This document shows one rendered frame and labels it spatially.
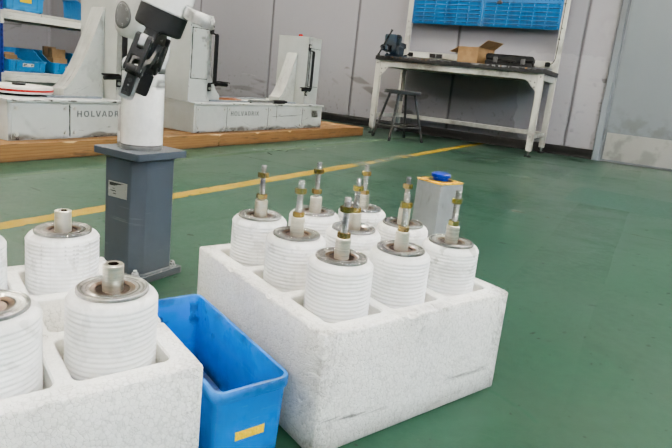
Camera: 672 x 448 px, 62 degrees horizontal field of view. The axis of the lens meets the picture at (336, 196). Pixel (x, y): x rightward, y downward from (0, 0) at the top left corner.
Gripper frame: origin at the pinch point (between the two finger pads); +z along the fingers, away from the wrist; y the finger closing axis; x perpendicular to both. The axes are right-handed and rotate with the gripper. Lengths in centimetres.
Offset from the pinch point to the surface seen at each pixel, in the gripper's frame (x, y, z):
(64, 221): 1.1, 17.2, 17.8
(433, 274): 56, 10, 7
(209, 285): 23.4, 1.6, 26.0
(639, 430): 95, 20, 15
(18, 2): -219, -450, 40
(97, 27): -77, -219, 12
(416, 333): 54, 21, 13
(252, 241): 27.1, 4.0, 14.8
